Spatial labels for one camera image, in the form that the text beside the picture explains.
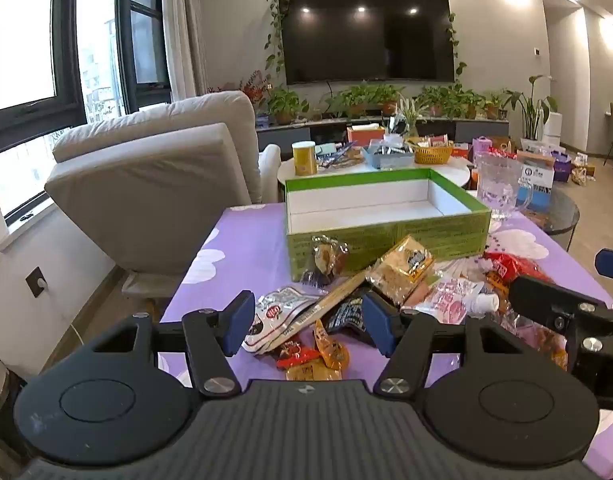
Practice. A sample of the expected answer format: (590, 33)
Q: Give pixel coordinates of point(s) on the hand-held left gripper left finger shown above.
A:
(239, 322)

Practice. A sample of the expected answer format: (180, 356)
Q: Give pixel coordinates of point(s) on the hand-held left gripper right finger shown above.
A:
(379, 327)

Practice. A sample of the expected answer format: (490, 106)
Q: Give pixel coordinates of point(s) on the black snack packet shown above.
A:
(344, 317)

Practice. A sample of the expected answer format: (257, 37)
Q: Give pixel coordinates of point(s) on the long tan snack packet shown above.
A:
(331, 300)

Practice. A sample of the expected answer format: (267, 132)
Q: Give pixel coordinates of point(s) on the pink jelly pouch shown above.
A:
(449, 302)

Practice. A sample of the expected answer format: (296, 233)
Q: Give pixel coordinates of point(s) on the green cardboard box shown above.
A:
(386, 242)

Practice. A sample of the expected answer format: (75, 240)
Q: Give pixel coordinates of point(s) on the white red label pouch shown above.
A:
(274, 312)

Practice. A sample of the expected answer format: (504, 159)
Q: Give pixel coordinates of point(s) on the large red snack packet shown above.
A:
(511, 265)

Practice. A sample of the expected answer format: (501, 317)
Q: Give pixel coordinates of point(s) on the clear packet reddish snack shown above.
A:
(536, 340)

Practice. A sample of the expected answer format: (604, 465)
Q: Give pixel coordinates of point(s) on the orange candy packet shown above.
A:
(331, 350)

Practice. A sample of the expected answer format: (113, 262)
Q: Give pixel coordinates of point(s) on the yellow cracker packet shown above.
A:
(396, 270)

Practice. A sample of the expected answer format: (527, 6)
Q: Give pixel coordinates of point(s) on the small red snack packet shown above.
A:
(296, 352)

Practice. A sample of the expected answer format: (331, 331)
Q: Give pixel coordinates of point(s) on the dark glass round table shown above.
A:
(561, 215)

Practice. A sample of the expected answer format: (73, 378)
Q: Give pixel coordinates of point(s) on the white paper sachet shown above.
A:
(461, 267)

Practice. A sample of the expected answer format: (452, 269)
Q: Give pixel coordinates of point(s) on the flat orange snack packet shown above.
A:
(311, 372)

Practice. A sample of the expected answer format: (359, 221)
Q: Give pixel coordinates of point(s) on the clear wrapped brown snack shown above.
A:
(329, 257)

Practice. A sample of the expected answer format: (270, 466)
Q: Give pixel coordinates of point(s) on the purple flowered tablecloth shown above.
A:
(211, 240)

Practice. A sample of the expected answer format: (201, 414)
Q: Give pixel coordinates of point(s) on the purple gift bag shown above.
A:
(562, 167)

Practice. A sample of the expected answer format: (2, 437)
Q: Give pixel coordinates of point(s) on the white blue cardboard box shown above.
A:
(536, 180)

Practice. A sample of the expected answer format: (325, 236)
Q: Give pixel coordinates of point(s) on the glass mug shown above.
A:
(501, 185)

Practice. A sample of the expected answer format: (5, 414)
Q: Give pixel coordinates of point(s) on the pink gift box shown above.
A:
(482, 147)

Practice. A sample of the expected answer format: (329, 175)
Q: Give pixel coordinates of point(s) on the beige recliner armchair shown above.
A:
(151, 185)

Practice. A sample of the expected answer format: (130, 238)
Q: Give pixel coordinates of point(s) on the blue plastic tray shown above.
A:
(389, 160)

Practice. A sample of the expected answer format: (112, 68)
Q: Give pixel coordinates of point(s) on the yellow woven basket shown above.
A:
(434, 155)

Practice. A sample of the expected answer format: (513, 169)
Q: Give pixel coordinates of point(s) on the yellow can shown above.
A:
(305, 159)

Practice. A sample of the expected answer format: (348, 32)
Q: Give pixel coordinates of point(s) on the tall leafy plant white pot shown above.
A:
(531, 107)

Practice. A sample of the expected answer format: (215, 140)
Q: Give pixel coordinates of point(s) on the pale teal box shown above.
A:
(326, 149)

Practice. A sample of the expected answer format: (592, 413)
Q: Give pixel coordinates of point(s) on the orange tissue box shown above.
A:
(365, 135)

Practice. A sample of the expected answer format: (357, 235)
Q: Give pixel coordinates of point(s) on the grey television cabinet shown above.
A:
(296, 135)

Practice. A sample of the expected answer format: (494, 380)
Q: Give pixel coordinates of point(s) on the spider plant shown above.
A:
(411, 112)

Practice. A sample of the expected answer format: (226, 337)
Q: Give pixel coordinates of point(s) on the row of potted green plants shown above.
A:
(359, 97)

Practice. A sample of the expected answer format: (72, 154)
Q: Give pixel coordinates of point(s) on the red flower plant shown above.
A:
(254, 90)

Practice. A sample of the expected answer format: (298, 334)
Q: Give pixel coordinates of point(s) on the white curtain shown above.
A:
(186, 30)

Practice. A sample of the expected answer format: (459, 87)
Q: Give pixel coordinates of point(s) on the black framed window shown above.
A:
(61, 60)

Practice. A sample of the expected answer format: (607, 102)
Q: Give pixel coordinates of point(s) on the wall socket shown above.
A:
(37, 282)

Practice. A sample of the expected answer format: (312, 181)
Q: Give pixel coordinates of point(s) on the wall mounted television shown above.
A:
(366, 35)

